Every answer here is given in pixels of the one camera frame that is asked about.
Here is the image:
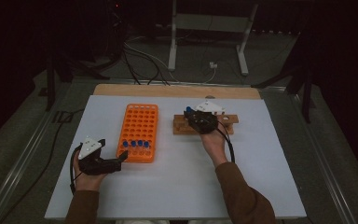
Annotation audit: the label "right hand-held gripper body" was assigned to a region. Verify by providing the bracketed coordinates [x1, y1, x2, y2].
[189, 100, 227, 135]

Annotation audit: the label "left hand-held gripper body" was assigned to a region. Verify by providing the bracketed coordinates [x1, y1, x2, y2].
[77, 135, 123, 176]

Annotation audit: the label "wooden tube rack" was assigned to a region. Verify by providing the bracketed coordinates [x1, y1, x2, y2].
[172, 113, 240, 135]

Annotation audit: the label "orange plastic tube rack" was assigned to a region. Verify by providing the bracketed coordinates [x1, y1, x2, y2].
[116, 103, 159, 163]

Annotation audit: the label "person's left hand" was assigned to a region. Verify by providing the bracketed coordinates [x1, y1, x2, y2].
[73, 149, 109, 192]

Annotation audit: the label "person's right hand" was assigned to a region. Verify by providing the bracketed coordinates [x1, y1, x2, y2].
[200, 116, 230, 170]

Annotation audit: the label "white table board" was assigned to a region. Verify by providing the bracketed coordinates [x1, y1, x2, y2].
[44, 94, 308, 220]

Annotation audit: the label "black tripod stand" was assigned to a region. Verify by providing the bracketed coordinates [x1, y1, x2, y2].
[37, 50, 110, 112]
[251, 29, 316, 124]

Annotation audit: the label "white metal stand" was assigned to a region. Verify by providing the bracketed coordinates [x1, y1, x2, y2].
[167, 0, 259, 77]

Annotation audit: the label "dark equipment rack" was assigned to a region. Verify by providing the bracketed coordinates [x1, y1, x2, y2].
[104, 0, 129, 62]

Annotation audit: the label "left hand-held gripper cable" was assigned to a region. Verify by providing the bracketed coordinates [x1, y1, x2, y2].
[68, 144, 84, 196]

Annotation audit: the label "hand-held gripper cable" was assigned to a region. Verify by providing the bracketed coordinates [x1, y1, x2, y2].
[68, 144, 84, 196]
[215, 119, 237, 164]

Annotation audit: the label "right hand-held gripper cable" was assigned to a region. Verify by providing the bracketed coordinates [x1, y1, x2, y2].
[215, 119, 237, 164]

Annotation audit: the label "long black floor cable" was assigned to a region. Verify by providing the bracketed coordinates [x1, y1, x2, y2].
[0, 107, 87, 223]

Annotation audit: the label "white plug with cable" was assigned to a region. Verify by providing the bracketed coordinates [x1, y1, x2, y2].
[124, 41, 219, 84]

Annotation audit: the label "black floor cables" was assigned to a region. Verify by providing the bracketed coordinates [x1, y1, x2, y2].
[121, 43, 172, 87]

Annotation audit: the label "metal floor rail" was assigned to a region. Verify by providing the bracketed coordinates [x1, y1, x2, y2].
[0, 81, 74, 224]
[287, 88, 358, 224]

